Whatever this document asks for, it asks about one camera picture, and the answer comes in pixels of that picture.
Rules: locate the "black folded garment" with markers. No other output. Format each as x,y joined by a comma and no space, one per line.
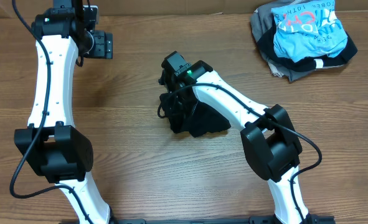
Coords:
265,44

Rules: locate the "grey folded garment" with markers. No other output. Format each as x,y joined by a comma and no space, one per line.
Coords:
261,21

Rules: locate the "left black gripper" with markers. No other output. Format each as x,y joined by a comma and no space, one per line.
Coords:
104,48

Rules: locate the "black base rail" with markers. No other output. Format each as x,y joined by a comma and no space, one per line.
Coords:
312,219

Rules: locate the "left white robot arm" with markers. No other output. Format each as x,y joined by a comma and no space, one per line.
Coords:
65,35

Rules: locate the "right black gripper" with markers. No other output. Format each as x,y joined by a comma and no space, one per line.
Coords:
177,111

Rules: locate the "light blue printed t-shirt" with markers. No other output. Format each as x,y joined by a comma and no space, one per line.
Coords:
308,29

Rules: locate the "black t-shirt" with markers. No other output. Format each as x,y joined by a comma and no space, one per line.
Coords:
207,119

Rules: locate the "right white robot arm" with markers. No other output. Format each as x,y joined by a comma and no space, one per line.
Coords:
270,143

